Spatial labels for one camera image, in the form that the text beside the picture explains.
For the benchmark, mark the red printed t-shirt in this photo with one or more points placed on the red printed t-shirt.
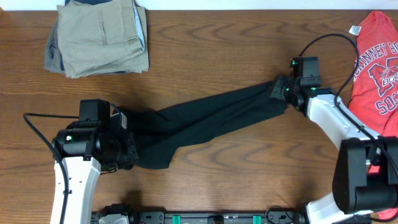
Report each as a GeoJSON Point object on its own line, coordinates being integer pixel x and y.
{"type": "Point", "coordinates": [374, 94]}

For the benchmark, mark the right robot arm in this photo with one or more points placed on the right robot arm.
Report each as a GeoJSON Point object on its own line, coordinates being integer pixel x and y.
{"type": "Point", "coordinates": [365, 176]}

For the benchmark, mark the folded grey garment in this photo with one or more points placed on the folded grey garment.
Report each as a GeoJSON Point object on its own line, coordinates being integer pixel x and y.
{"type": "Point", "coordinates": [52, 56]}

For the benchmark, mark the folded khaki trousers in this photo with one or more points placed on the folded khaki trousers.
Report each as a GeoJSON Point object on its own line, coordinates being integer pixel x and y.
{"type": "Point", "coordinates": [99, 40]}

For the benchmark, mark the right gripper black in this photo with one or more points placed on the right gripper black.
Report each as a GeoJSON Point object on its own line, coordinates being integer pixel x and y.
{"type": "Point", "coordinates": [278, 88]}

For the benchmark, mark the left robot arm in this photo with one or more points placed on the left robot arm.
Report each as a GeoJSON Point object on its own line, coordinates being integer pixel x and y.
{"type": "Point", "coordinates": [86, 153]}

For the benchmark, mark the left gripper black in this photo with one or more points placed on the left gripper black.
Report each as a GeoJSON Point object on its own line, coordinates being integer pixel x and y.
{"type": "Point", "coordinates": [127, 150]}

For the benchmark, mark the black t-shirt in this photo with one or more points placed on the black t-shirt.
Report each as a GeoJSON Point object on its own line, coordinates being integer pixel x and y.
{"type": "Point", "coordinates": [158, 134]}

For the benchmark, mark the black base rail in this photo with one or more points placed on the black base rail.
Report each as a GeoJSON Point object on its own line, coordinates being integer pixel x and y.
{"type": "Point", "coordinates": [122, 213]}

